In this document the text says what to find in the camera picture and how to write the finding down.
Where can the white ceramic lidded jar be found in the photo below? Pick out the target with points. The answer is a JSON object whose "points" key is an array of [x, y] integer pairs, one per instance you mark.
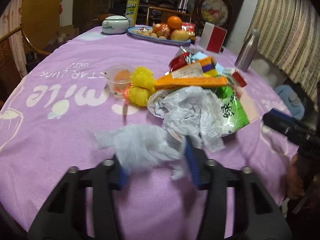
{"points": [[115, 25]]}

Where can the purple printed tablecloth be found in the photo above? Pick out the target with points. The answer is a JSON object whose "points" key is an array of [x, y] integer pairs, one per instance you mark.
{"points": [[48, 121]]}

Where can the small white red carton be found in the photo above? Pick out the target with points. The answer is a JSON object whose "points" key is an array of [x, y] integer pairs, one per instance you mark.
{"points": [[235, 77]]}

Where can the green white milk carton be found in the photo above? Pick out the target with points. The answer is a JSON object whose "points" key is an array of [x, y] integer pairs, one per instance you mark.
{"points": [[233, 114]]}

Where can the yellow red apple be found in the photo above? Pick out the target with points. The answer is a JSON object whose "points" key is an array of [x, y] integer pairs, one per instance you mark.
{"points": [[179, 35]]}

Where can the white plastic bag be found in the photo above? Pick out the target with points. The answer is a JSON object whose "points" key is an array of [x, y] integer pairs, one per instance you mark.
{"points": [[139, 148]]}

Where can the red snack packet on plate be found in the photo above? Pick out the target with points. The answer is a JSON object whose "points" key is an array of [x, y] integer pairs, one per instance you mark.
{"points": [[189, 28]]}

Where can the bagged pastry on plate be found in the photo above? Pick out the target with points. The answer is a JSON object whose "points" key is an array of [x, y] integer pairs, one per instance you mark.
{"points": [[161, 29]]}

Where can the yellow mesh scrubber ball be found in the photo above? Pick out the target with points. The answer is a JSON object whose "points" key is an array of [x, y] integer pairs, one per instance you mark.
{"points": [[141, 87]]}

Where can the red white box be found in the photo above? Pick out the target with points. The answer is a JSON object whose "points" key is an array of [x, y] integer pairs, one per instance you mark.
{"points": [[212, 37]]}

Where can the orange long box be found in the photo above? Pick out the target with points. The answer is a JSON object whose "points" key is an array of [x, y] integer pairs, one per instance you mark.
{"points": [[205, 82]]}

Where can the person's right hand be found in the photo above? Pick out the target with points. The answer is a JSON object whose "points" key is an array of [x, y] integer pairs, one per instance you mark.
{"points": [[295, 188]]}

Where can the wooden chair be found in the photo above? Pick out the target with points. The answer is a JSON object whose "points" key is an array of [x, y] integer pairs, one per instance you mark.
{"points": [[16, 39]]}

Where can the red snack bag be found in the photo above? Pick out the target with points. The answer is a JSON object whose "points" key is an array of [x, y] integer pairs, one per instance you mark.
{"points": [[183, 58]]}

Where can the yellow spray can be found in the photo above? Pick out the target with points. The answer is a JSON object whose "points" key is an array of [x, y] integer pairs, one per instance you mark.
{"points": [[131, 11]]}

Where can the clear plastic cup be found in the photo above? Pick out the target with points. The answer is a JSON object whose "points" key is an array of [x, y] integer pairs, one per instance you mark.
{"points": [[118, 78]]}

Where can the silver metal bottle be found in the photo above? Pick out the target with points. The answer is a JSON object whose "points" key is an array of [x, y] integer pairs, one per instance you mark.
{"points": [[248, 51]]}

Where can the orange fruit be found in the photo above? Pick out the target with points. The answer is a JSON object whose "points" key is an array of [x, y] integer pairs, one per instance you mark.
{"points": [[174, 22]]}

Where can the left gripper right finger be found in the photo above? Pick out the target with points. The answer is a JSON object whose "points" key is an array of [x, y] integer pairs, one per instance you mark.
{"points": [[256, 215]]}

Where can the round framed picture stand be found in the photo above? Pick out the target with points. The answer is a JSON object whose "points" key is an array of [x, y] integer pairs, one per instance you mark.
{"points": [[217, 12]]}

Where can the blue oval fruit plate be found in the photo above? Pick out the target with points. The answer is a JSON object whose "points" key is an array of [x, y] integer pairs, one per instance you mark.
{"points": [[146, 34]]}

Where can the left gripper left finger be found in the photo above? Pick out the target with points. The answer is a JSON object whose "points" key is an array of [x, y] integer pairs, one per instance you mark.
{"points": [[63, 214]]}

